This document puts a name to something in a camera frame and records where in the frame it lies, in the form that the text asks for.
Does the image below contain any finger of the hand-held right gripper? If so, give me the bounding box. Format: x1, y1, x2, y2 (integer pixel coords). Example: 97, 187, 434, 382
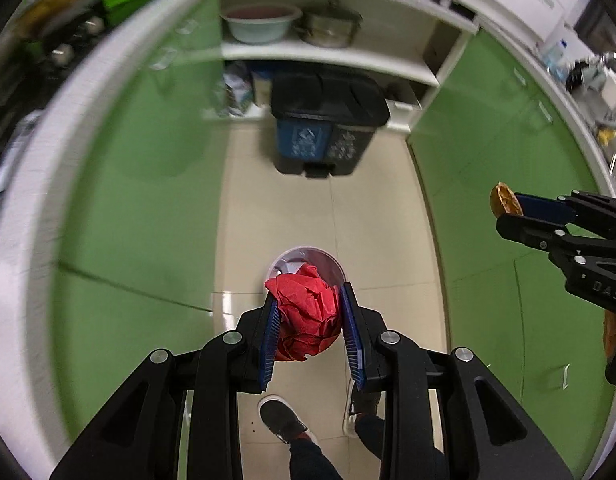
515, 190, 616, 239
496, 214, 616, 266

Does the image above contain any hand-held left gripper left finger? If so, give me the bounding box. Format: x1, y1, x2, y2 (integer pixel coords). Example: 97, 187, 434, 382
48, 296, 283, 480

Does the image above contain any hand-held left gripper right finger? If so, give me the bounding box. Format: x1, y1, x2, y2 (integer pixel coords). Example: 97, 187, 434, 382
338, 282, 573, 480

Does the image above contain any orange peel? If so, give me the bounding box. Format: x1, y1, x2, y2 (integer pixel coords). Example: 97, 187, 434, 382
489, 182, 524, 217

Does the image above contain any red paper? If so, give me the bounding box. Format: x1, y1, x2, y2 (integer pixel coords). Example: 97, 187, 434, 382
264, 262, 345, 362

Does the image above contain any white round waste bin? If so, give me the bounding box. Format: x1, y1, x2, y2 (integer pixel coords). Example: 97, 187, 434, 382
265, 246, 349, 361

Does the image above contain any dark sneaker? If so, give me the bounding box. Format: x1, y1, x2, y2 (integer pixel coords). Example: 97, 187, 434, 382
342, 377, 383, 436
258, 395, 319, 446

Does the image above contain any green cabinet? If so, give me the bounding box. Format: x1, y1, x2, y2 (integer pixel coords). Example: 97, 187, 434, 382
53, 0, 225, 443
407, 30, 616, 463

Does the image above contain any person's right leg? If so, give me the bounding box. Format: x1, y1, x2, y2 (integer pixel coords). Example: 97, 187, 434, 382
355, 414, 389, 461

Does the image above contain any person's leg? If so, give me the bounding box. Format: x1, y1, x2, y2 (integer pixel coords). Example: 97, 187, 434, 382
355, 414, 389, 461
288, 435, 345, 480

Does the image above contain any person's left leg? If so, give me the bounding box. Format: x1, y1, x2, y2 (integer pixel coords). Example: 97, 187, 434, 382
288, 435, 345, 480

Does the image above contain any white open shelf unit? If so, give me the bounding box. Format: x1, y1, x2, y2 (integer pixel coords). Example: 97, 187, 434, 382
215, 0, 481, 133

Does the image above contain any black two-part pedal bin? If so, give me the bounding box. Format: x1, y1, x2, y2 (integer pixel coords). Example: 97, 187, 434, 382
270, 71, 391, 179

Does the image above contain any small printed carton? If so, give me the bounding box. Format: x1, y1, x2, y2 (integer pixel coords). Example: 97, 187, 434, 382
222, 72, 255, 117

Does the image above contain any steel lidded pot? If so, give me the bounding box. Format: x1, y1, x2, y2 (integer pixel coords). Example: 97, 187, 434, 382
294, 0, 363, 49

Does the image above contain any pale plastic basin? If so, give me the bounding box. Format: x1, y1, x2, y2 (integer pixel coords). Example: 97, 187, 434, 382
220, 3, 303, 44

